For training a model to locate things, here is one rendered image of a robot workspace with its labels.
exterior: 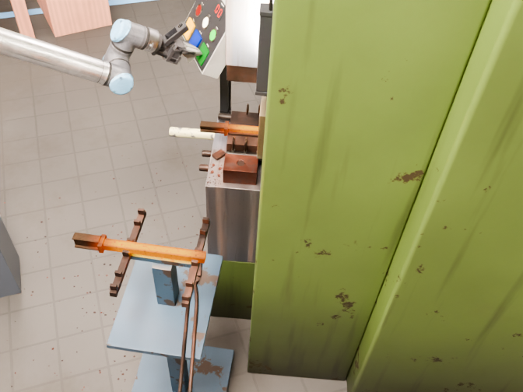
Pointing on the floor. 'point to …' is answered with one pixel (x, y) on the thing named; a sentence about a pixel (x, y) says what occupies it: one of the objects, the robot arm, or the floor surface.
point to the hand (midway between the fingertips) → (200, 51)
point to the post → (224, 90)
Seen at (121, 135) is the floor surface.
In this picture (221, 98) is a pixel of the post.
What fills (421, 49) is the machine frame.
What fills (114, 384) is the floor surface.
